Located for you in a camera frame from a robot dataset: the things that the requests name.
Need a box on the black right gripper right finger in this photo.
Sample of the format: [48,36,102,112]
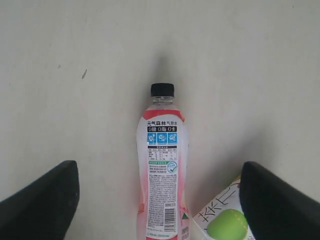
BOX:
[239,161,320,240]

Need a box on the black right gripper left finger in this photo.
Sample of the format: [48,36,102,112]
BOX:
[0,160,79,240]

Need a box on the pink label black cap bottle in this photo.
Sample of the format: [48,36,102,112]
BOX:
[136,83,190,240]

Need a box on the green apple label tea bottle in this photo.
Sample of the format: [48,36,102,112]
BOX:
[193,175,255,240]

